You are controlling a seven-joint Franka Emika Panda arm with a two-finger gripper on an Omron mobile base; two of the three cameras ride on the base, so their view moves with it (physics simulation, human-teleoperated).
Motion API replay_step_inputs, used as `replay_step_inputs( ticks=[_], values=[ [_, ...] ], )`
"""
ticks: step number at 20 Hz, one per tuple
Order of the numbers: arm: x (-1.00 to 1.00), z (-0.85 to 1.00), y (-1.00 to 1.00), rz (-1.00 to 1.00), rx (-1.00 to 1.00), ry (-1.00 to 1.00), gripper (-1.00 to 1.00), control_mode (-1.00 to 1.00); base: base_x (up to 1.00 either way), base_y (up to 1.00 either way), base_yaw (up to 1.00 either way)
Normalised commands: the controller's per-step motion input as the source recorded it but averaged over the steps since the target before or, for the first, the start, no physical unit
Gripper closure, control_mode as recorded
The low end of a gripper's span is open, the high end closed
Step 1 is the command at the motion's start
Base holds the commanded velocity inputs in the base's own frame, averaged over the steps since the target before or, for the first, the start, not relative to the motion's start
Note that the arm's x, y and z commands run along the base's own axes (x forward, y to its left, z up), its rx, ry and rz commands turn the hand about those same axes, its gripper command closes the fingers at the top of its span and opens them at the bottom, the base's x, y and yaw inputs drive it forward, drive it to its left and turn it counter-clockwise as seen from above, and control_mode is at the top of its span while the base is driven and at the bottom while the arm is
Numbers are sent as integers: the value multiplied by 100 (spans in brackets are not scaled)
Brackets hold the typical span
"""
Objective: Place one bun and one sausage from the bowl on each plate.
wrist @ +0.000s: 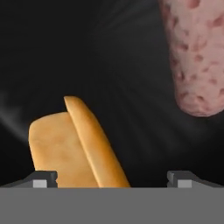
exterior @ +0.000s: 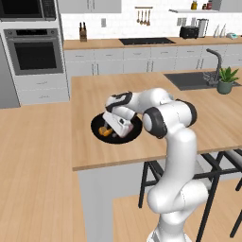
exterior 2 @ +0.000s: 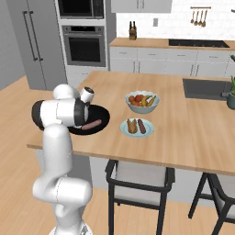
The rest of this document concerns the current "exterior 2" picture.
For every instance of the dark green plant pot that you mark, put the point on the dark green plant pot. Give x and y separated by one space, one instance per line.
231 101

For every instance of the grey wall socket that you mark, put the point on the grey wall socket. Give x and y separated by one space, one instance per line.
155 22

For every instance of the wooden tool rail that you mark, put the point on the wooden tool rail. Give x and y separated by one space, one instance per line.
200 7

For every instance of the wooden hanging spoon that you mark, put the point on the wooden hanging spoon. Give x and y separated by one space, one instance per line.
200 19
196 18
192 17
204 20

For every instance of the black hob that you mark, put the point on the black hob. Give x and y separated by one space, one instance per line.
197 43

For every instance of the black microwave oven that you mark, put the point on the black microwave oven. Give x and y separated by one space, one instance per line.
80 8

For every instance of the grey fridge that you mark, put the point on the grey fridge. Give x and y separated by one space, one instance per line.
39 42

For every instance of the pale blue round plate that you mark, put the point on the pale blue round plate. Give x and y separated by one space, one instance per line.
148 130

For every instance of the brown bun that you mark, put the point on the brown bun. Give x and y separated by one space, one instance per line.
132 126

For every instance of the pale grey bowl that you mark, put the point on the pale grey bowl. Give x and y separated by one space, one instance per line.
142 108

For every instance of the wooden knife block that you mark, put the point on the wooden knife block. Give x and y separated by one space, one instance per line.
132 32

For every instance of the black round plate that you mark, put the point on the black round plate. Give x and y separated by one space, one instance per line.
102 114

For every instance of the dark sink tap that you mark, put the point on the dark sink tap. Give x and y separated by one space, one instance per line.
228 90

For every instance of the orange bun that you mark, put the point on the orange bun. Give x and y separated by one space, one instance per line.
132 99

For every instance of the white lower cupboard run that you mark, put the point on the white lower cupboard run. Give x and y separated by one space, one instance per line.
171 61

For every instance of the white wall cupboards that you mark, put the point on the white wall cupboards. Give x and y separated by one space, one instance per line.
140 5

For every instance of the black chair with grey seat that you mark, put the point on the black chair with grey seat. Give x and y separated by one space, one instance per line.
221 195
139 180

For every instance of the steel built-in oven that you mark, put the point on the steel built-in oven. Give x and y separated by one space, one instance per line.
84 46

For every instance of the brown sausage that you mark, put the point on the brown sausage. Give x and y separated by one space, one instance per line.
91 125
142 126

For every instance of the dark grey sink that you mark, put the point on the dark grey sink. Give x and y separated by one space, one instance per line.
202 88

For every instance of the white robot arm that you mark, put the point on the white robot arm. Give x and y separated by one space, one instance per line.
58 143

